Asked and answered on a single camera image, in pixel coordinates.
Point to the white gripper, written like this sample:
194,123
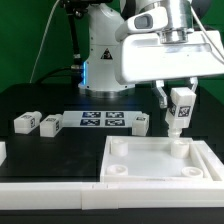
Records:
161,44

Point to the white square tabletop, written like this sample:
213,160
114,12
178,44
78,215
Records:
133,159

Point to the white U-shaped fence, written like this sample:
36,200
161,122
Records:
115,195

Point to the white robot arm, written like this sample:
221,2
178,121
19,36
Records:
97,73

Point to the white tag sheet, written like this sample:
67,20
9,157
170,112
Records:
99,119

